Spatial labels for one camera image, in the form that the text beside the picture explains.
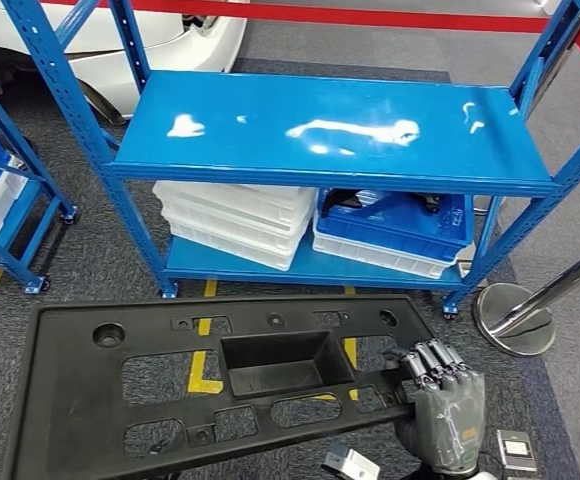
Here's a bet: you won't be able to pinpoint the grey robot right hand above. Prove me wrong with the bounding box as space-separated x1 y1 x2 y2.
382 339 487 477

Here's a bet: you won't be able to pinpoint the black plastic licence plate bracket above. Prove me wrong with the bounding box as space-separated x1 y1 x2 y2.
0 294 433 480

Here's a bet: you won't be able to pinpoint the long blue metal shelf rack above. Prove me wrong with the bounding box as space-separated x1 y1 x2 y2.
2 0 580 318

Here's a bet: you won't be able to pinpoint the blue plastic tray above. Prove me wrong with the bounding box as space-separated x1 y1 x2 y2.
315 188 475 265

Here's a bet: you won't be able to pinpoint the red barrier belt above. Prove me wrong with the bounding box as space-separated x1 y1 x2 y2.
45 0 580 84

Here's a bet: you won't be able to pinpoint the white car body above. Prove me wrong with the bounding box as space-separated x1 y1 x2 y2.
0 0 248 127

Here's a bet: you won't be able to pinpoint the blue metal rack with bins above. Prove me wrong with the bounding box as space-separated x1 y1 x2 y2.
0 62 80 295

